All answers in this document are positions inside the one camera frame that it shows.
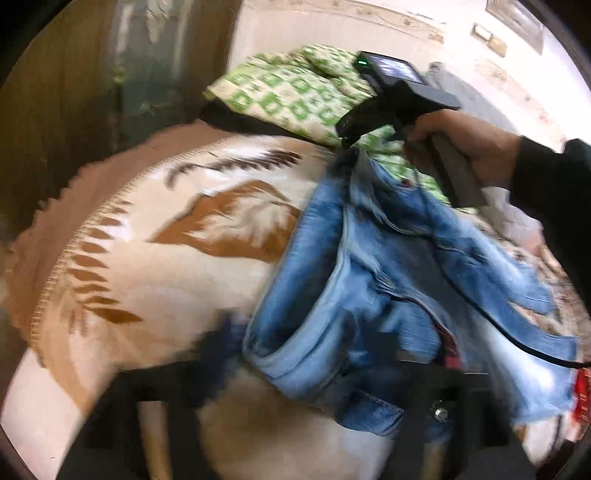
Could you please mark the framed wall picture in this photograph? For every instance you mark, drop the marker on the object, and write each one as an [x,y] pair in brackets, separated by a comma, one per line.
[517,18]

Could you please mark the blue denim pants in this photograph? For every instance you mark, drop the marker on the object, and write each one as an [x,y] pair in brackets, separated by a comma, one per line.
[369,277]

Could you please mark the red object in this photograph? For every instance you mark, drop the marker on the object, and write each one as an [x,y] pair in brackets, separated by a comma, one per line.
[582,397]

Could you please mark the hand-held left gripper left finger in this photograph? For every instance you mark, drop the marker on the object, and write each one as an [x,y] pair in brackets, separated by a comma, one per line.
[138,385]

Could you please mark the person's right forearm black sleeve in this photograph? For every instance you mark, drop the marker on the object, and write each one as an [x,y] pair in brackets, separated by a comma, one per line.
[554,194]

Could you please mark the cream brown printed blanket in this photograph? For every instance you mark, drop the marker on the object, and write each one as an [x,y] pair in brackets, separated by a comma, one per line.
[184,258]

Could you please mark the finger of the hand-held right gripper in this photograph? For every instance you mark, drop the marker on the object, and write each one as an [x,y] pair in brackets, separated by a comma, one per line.
[362,124]

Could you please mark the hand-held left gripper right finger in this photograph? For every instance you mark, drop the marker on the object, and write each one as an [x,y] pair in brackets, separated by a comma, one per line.
[464,392]

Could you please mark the green white patterned quilt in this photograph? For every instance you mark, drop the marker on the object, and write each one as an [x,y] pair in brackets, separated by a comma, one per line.
[286,92]

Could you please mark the person's right hand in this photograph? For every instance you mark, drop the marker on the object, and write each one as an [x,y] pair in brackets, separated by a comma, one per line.
[466,138]

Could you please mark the wall switch plate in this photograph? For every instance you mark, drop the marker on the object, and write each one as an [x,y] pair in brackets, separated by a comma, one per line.
[489,39]

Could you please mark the wooden wardrobe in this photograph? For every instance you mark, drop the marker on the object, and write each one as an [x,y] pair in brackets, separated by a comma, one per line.
[92,92]

